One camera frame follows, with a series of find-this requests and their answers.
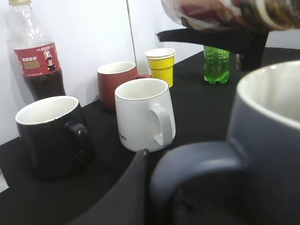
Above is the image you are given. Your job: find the white ceramic mug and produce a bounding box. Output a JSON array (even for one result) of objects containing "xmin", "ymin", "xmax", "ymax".
[{"xmin": 115, "ymin": 78, "xmax": 176, "ymax": 152}]

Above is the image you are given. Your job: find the cola bottle red label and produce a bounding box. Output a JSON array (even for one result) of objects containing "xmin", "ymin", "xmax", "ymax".
[{"xmin": 7, "ymin": 0, "xmax": 66, "ymax": 101}]

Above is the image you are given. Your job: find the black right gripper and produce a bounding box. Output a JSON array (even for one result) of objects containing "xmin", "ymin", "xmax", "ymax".
[{"xmin": 157, "ymin": 28, "xmax": 269, "ymax": 72}]

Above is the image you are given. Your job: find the green sprite bottle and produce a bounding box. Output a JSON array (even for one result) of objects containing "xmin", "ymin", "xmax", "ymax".
[{"xmin": 203, "ymin": 45, "xmax": 230, "ymax": 84}]

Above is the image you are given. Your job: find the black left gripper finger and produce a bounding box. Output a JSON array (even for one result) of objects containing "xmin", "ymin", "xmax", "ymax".
[{"xmin": 71, "ymin": 149, "xmax": 149, "ymax": 225}]

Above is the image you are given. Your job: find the grey ceramic mug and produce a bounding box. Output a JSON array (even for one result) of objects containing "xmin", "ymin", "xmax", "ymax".
[{"xmin": 150, "ymin": 60, "xmax": 300, "ymax": 225}]

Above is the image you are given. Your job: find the brown coffee drink bottle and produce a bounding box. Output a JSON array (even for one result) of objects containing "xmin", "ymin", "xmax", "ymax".
[{"xmin": 161, "ymin": 0, "xmax": 300, "ymax": 32}]

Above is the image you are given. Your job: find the yellow paper cup stack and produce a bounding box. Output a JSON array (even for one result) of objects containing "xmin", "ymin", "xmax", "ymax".
[{"xmin": 145, "ymin": 48, "xmax": 176, "ymax": 88}]

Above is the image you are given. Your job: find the red ceramic mug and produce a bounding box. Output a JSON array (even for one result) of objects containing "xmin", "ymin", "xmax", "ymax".
[{"xmin": 97, "ymin": 62, "xmax": 151, "ymax": 112}]

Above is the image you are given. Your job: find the black ceramic mug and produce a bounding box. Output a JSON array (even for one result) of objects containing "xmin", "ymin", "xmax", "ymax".
[{"xmin": 15, "ymin": 96, "xmax": 95, "ymax": 180}]

